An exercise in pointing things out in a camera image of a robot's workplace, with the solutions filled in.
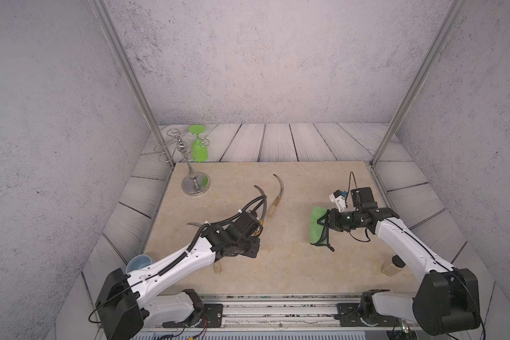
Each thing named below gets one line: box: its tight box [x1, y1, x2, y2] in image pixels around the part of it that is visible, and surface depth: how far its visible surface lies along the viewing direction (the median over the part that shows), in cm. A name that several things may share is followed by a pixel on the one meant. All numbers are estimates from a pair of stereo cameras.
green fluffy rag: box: [309, 206, 328, 244], surface depth 82 cm
